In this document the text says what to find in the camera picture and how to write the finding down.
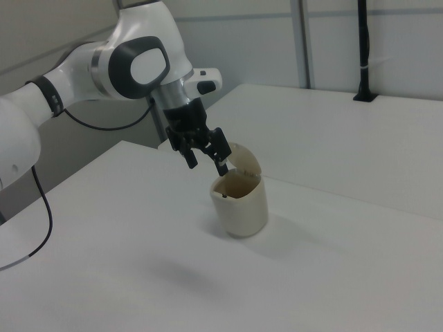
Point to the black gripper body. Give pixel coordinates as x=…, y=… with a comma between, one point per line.
x=185, y=117

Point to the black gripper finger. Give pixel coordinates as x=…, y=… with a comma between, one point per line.
x=183, y=147
x=218, y=145

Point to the cream trash can lid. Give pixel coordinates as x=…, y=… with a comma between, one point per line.
x=244, y=159

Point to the small white trash can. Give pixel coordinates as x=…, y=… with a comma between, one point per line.
x=242, y=211

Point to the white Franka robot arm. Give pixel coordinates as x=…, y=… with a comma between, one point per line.
x=104, y=58

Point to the black pole with base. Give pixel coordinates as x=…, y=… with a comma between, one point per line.
x=364, y=52

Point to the grey partition post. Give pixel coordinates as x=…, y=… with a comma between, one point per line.
x=302, y=41

